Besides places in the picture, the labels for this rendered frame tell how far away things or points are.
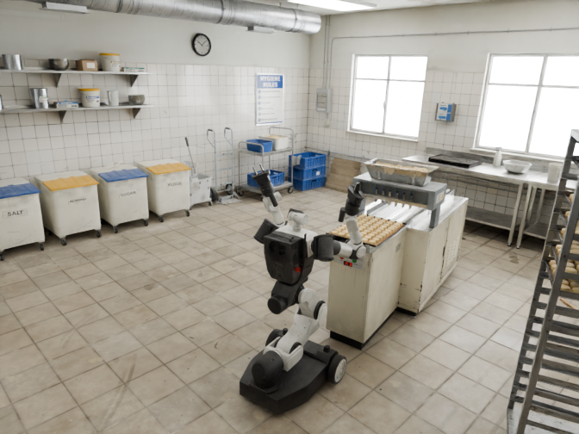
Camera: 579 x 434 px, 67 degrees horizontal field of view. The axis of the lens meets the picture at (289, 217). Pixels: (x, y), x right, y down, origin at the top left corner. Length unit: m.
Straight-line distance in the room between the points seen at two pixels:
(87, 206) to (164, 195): 1.02
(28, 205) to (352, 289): 3.74
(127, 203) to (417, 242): 3.74
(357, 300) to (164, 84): 4.54
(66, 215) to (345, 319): 3.59
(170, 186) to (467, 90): 4.41
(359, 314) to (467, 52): 4.60
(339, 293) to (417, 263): 0.79
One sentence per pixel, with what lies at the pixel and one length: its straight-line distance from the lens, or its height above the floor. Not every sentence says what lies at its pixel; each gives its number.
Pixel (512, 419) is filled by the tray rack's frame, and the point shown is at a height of 0.15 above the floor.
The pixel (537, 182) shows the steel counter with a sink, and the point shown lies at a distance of 5.91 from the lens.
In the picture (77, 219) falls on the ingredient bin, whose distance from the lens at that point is 5.77.
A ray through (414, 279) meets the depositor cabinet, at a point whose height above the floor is 0.39.
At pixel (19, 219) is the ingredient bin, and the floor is 0.44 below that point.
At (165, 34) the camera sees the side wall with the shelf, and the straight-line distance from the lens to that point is 6.80.
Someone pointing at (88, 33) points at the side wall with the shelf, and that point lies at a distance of 6.34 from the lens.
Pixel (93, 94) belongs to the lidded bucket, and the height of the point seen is 1.71.
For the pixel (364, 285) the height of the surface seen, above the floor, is 0.57.
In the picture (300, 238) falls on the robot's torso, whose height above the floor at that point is 1.11.
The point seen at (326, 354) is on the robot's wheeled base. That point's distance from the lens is 3.14.
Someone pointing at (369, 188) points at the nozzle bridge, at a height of 1.09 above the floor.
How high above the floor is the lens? 2.05
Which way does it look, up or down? 19 degrees down
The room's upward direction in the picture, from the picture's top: 2 degrees clockwise
